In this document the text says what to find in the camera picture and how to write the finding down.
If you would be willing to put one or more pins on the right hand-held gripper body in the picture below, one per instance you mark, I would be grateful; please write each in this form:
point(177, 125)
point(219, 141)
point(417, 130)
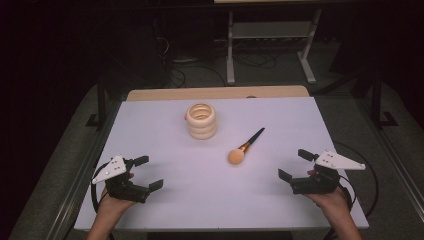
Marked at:
point(316, 183)

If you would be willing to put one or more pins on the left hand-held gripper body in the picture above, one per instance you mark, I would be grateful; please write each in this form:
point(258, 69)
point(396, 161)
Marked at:
point(121, 188)

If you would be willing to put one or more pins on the makeup brush with gold ferrule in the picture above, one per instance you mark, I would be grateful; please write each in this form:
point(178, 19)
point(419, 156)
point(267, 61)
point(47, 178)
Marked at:
point(245, 147)

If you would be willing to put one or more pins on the cream ringed brush holder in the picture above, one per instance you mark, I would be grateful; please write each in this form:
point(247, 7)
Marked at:
point(201, 125)

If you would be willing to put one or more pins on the person's left hand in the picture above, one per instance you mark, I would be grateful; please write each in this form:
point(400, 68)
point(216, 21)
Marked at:
point(111, 205)

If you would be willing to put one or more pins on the person's right hand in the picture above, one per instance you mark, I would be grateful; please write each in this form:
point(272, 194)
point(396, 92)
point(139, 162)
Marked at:
point(330, 201)

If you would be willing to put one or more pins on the white board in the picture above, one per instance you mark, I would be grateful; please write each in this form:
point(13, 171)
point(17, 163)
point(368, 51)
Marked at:
point(200, 186)

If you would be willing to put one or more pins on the black metal stand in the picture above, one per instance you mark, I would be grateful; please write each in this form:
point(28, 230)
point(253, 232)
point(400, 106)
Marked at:
point(376, 100)
point(101, 103)

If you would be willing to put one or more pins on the wooden table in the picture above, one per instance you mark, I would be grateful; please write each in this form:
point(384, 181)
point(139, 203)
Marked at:
point(216, 92)

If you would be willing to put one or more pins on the grey metal desk frame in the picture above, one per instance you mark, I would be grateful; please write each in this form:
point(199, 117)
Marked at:
point(271, 30)

